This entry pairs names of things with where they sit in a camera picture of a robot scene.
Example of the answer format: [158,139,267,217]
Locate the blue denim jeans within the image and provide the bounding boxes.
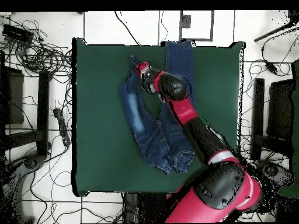
[119,38,196,175]

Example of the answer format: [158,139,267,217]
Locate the dark flat panel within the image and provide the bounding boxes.
[0,66,25,125]
[267,79,295,142]

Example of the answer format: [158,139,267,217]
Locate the grey floor plate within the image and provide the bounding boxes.
[179,14,192,29]

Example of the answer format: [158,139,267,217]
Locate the dark green table cloth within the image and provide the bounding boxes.
[71,37,246,198]

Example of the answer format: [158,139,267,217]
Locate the black power strip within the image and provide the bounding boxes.
[53,107,71,148]

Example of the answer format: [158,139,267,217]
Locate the black upright bar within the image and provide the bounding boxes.
[36,71,51,156]
[252,78,266,161]

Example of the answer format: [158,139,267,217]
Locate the black power adapter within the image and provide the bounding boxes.
[264,59,279,76]

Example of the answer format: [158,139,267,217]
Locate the black box device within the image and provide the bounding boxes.
[2,23,35,43]

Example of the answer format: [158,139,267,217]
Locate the black tripod leg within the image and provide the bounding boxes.
[253,10,299,43]

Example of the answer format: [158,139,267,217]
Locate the black slanted crossbar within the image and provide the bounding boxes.
[4,129,39,150]

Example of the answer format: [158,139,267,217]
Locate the black stand base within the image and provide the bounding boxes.
[0,153,46,223]
[255,159,295,187]

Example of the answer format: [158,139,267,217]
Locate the green cloth sheet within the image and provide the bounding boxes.
[277,60,299,199]

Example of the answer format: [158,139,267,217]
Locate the black floor cable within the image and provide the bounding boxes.
[113,10,141,46]

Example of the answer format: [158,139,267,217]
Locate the grey rectangular floor frame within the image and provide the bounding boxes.
[179,10,215,42]

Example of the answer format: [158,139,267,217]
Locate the black cable tangle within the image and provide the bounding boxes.
[0,19,73,78]

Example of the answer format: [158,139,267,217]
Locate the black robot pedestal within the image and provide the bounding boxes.
[122,192,173,223]

